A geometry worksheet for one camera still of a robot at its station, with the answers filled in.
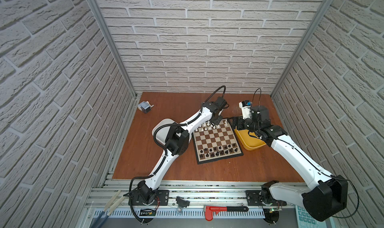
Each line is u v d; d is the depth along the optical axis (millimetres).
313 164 439
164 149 604
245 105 691
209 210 696
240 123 696
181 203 710
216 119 880
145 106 1057
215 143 922
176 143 609
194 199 747
